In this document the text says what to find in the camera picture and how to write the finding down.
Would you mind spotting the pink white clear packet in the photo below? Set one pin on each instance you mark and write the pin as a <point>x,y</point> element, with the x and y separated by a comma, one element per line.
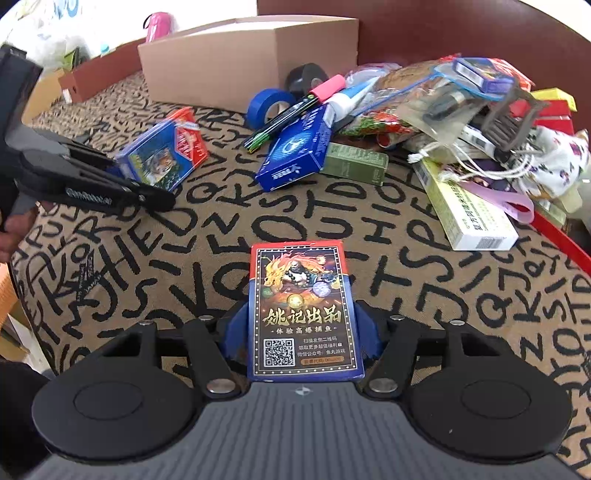
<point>364,74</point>

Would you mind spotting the blue carton box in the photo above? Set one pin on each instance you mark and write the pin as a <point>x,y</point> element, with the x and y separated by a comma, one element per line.
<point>293,150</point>

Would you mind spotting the blue red card box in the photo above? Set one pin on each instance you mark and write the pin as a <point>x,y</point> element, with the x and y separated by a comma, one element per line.
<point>161,147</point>
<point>475,71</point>

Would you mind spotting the pink marker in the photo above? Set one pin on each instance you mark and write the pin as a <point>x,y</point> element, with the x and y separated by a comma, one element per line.
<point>328,86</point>

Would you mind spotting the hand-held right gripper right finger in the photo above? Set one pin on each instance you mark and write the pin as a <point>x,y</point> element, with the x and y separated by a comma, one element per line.
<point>369,332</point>

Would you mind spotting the yellow box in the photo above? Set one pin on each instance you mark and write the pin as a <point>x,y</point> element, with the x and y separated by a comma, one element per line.
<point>554,94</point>

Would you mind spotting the person's left hand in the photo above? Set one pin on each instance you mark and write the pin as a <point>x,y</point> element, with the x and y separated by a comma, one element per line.
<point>11,237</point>

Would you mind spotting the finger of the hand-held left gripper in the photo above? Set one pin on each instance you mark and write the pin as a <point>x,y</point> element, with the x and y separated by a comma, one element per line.
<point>92,191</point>
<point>87,154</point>

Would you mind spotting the white narrow box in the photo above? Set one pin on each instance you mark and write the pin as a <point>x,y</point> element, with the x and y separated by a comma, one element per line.
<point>480,141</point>

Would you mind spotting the white plastic bag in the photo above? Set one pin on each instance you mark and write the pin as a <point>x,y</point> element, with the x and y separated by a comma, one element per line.
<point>51,37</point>

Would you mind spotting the red green snack packet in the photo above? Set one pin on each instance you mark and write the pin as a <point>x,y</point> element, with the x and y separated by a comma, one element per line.
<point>378,125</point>

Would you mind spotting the white green medicine box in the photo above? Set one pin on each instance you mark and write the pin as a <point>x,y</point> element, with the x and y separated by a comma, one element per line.
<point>471,217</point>

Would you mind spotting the letter print blanket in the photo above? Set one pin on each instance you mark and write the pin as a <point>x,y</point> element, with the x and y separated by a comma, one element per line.
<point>207,249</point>

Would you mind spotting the teal capped bottle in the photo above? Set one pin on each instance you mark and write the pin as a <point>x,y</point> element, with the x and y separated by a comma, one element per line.
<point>105,49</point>

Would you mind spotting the tan cardboard box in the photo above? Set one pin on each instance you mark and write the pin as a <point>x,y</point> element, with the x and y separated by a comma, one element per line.
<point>44,94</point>

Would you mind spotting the green carton box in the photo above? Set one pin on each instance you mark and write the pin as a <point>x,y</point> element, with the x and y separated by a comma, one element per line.
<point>355,164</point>

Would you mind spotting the dragon print card box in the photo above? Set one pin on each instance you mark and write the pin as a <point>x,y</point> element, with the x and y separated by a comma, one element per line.
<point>302,309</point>

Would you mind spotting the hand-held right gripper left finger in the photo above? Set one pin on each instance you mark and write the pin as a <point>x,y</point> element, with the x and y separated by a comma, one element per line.
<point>238,341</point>

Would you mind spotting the pink bottle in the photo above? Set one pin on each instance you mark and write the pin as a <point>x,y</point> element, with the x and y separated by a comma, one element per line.
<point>159,25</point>

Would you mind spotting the blue tape roll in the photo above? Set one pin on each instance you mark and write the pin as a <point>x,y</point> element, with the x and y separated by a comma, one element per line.
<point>268,106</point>

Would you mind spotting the black tape roll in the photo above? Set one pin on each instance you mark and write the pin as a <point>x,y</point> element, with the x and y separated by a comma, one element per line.
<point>304,81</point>

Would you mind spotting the white glue bottle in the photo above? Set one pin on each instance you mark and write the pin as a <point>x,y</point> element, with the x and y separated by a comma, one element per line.
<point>353,99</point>

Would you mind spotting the brown low cardboard box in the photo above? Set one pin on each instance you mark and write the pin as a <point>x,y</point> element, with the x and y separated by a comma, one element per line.
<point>106,69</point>

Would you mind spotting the blue fishing net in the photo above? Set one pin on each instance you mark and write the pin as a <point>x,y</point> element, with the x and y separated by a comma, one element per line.
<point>411,108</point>

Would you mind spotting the maroon leather bed frame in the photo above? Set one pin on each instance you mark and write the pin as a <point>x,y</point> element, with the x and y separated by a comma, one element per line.
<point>392,27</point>

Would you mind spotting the grey hair claw clip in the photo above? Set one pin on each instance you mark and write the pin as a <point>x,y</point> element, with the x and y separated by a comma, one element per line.
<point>508,120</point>

